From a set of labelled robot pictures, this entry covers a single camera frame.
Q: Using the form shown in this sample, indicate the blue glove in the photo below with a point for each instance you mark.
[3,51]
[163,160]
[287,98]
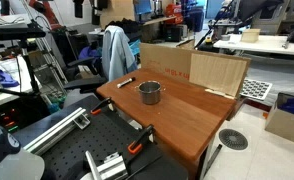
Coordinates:
[6,80]

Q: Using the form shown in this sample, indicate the checkered calibration board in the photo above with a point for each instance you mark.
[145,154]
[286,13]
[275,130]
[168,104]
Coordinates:
[256,89]

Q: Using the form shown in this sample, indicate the black stereo camera bar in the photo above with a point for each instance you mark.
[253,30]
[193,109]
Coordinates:
[18,33]

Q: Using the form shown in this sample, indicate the black office chair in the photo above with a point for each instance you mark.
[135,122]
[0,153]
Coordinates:
[85,81]

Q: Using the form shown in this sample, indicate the small grey tin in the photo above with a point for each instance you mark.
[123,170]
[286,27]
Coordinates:
[225,37]

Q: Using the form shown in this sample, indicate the white side desk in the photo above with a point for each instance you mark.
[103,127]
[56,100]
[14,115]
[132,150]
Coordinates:
[7,95]

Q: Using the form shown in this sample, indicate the black perforated mounting board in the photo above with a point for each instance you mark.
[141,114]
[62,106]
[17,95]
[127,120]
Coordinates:
[100,138]

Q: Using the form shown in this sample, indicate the silver steel pot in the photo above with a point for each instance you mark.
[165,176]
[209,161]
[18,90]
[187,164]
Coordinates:
[150,95]

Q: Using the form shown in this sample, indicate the brown cardboard with red print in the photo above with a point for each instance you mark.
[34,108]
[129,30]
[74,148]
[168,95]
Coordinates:
[217,71]

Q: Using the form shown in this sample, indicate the short aluminium extrusion bracket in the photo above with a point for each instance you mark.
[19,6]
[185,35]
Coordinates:
[112,166]

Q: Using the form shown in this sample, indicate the white work table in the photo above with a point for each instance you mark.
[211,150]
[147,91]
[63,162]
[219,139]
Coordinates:
[267,45]

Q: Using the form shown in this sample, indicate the red cola container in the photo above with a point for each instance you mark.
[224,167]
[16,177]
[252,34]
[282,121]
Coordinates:
[173,12]

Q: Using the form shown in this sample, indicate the black clamp with orange trigger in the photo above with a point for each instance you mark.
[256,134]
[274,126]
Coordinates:
[102,106]
[139,140]

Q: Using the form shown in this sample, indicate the black computer with red lights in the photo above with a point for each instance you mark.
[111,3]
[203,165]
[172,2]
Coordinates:
[12,116]

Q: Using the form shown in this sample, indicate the small pale wooden box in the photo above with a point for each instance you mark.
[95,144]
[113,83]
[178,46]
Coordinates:
[250,35]

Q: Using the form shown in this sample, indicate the grey robot base shell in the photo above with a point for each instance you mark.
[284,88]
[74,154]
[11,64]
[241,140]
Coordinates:
[15,166]

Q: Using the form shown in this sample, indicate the black camera tripod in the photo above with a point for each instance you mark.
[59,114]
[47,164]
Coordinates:
[28,68]

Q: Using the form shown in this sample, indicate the black Expo dry-erase marker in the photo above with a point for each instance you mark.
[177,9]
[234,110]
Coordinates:
[125,82]

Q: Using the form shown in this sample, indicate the open cardboard box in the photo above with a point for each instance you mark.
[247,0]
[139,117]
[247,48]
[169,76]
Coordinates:
[285,125]

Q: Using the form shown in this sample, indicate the light blue shirt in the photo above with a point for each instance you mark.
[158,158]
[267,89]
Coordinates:
[118,53]

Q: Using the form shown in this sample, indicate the long aluminium extrusion bar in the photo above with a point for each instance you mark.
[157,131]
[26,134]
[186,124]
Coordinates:
[55,130]

